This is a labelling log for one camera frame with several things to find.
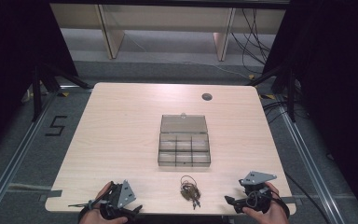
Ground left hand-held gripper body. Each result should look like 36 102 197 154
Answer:
99 179 138 220

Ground metal floor rail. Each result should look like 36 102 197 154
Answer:
0 84 76 219
274 94 344 224

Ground black metal stand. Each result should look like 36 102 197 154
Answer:
31 63 93 123
245 65 296 123

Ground hanging black cable bundle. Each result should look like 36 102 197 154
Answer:
230 8 273 77

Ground black curtain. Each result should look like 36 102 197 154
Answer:
262 0 358 224
0 0 79 161

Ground clear plastic compartment box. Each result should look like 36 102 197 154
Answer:
157 112 212 168

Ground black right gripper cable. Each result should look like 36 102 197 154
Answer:
247 172 332 224

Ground person's left hand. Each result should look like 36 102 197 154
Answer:
87 181 129 224

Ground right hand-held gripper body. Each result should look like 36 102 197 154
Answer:
238 170 278 215

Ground black floor cables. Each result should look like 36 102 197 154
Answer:
262 78 311 125

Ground light wooden shelf unit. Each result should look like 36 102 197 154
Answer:
49 3 287 63

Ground grey tape strip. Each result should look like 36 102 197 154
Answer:
280 195 298 205
38 189 63 202

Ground person's right hand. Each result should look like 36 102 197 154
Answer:
241 181 291 224

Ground thin white floor cable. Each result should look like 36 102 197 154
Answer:
123 32 251 80

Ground brown wire bundle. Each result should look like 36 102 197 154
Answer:
179 175 203 211

